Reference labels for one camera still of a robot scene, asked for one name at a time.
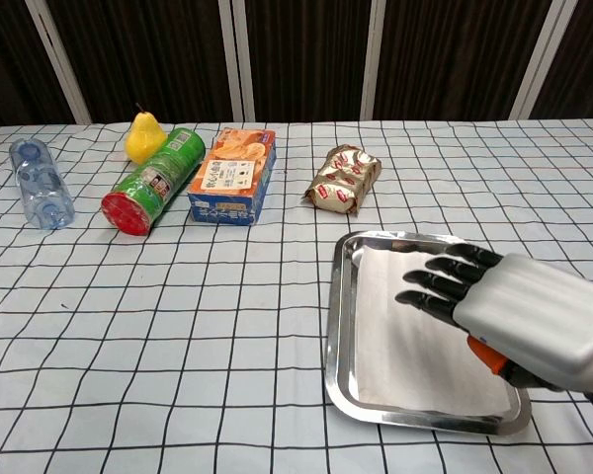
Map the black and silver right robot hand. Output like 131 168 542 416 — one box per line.
394 242 593 396

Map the silver metal tray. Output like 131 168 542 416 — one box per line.
324 229 533 436

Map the red white snack packet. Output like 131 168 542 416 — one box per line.
304 143 382 217

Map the dark folding screen panel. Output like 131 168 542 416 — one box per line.
375 0 554 122
531 0 593 119
249 0 375 123
43 0 243 124
0 0 78 127

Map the orange biscuit box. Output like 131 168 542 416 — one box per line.
186 127 278 227

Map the white black-checked tablecloth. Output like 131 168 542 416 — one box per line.
0 118 593 474

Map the green chips can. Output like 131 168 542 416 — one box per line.
101 126 207 236

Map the yellow pear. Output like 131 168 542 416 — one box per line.
124 102 169 165

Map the clear plastic water bottle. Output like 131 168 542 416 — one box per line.
8 137 76 231

